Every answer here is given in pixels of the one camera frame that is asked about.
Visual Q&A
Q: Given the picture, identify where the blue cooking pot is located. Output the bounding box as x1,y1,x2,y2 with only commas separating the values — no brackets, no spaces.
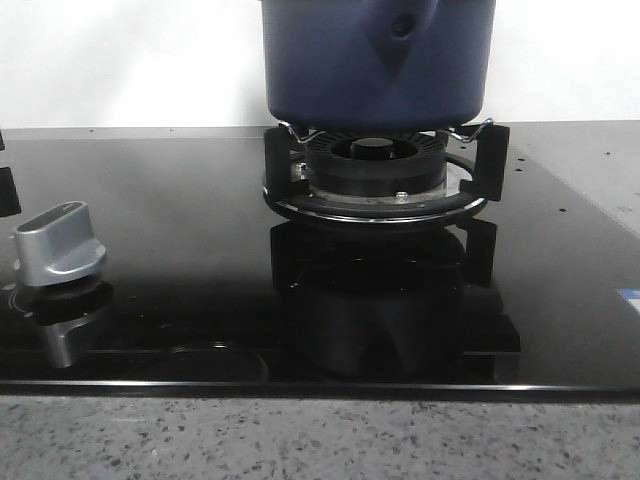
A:
261,0,496,133

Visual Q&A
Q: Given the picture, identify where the black pot support grate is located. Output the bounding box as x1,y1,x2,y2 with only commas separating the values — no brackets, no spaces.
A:
263,120,510,226

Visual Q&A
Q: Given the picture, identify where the black gas burner head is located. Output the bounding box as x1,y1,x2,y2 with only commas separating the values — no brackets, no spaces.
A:
305,132,446,197

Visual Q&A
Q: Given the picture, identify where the black glass cooktop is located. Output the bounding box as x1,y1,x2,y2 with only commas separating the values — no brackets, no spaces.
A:
1,124,639,402

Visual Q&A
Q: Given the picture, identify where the silver stove knob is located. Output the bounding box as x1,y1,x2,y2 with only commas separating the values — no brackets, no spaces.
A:
13,201,106,287

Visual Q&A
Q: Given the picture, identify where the blue white label sticker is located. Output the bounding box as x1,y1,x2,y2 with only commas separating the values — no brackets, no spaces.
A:
617,288,640,314

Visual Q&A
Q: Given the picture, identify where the wire pot reducer ring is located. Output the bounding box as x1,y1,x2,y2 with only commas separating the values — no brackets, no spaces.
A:
279,117,496,147

